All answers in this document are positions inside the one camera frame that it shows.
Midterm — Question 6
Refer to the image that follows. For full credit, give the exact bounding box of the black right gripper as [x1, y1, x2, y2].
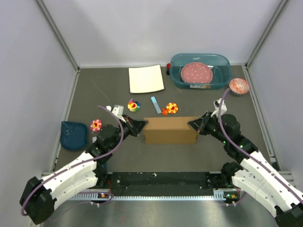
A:
[187, 111, 228, 144]

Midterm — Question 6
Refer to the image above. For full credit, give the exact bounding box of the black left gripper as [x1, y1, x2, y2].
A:
[109, 115, 148, 150]

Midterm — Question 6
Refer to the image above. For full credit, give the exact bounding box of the brown cardboard box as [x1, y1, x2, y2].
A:
[143, 116, 198, 144]

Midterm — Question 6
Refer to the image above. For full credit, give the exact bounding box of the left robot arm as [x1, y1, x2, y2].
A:
[19, 115, 148, 225]

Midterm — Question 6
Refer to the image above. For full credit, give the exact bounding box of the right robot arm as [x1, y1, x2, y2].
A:
[188, 112, 303, 227]

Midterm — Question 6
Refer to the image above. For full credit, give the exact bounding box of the rainbow flower plush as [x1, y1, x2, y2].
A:
[127, 100, 141, 113]

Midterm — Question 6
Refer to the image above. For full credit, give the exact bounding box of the yellow orange sunflower plush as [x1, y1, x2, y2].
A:
[166, 103, 178, 114]

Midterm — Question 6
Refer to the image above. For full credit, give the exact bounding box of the blue highlighter marker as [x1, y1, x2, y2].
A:
[151, 96, 161, 114]

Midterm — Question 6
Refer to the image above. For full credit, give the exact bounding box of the orange maple leaf charm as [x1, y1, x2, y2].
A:
[162, 108, 169, 115]

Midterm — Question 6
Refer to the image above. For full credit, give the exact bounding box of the pink flower plush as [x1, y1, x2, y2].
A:
[90, 119, 102, 132]

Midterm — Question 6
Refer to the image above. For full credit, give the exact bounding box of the white square plate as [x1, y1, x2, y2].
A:
[128, 64, 164, 94]

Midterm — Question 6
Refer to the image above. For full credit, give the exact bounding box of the pink dotted plate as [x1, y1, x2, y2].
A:
[181, 62, 213, 83]

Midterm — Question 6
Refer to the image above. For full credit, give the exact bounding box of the teal plastic basin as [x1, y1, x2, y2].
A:
[169, 53, 232, 89]

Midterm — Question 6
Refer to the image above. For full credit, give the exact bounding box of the red patterned bowl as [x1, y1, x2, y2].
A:
[229, 78, 250, 96]

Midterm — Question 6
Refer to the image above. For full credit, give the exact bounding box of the dark blue cloth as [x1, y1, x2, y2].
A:
[60, 121, 89, 151]

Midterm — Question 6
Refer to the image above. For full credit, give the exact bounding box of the red capped small bottle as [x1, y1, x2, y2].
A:
[166, 63, 171, 75]

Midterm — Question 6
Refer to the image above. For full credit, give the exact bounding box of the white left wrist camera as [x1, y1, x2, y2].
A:
[106, 105, 126, 122]

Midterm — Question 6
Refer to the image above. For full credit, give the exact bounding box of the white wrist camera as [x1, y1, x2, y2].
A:
[211, 98, 227, 117]
[106, 105, 126, 122]

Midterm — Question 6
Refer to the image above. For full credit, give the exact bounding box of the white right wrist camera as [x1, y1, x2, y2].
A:
[211, 98, 227, 117]

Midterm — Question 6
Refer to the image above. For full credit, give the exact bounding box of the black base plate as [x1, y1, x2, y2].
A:
[80, 172, 251, 191]

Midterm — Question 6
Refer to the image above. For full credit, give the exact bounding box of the aluminium frame post right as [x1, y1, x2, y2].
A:
[245, 0, 291, 69]

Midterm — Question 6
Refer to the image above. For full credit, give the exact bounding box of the aluminium frame post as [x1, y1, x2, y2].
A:
[35, 0, 80, 72]
[245, 0, 291, 69]

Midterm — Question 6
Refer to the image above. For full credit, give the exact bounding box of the grey slotted cable duct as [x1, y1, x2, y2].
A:
[70, 191, 240, 201]

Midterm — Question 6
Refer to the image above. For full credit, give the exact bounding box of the aluminium frame post left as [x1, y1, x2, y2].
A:
[35, 0, 80, 72]

